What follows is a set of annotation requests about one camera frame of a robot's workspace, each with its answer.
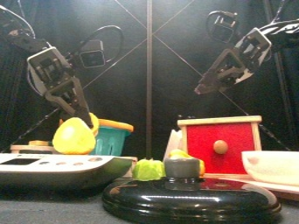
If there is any yellow toy corn piece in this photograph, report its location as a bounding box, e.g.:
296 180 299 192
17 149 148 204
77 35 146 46
166 148 206 177

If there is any yellow toy pear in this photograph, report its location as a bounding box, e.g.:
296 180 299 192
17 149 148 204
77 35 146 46
50 116 97 156

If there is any teal basket with orange rim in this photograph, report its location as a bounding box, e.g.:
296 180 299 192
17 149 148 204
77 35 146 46
90 117 136 158

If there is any light wooden block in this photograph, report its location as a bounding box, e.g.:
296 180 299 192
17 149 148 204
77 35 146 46
9 139 61 155

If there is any red wooden drawer box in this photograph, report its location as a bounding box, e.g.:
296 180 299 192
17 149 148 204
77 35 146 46
176 115 262 177

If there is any white pointed paper piece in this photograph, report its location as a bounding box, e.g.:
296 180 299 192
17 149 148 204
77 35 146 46
162 129 184 162

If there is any white kitchen scale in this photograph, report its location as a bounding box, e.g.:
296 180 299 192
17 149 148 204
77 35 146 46
0 152 134 191

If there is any green toy lettuce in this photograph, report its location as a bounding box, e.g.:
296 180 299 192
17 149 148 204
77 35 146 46
130 157 166 182

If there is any white bowl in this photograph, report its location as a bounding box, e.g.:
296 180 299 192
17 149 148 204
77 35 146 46
240 150 299 187

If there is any black glossy pot lid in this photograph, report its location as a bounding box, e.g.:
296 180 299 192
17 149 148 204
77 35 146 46
101 157 282 224

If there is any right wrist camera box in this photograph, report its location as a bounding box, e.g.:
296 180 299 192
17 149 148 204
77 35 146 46
209 10 238 44

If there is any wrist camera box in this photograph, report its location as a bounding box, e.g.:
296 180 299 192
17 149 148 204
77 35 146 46
78 38 108 69
209 10 238 44

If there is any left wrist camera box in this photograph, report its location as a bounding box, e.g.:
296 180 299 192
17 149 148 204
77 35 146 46
78 38 108 69

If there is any vertical metal frame pole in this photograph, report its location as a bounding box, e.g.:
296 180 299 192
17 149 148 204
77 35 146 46
144 0 154 160

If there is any black camera cable loop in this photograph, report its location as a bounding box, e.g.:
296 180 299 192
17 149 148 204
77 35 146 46
77 24 125 64

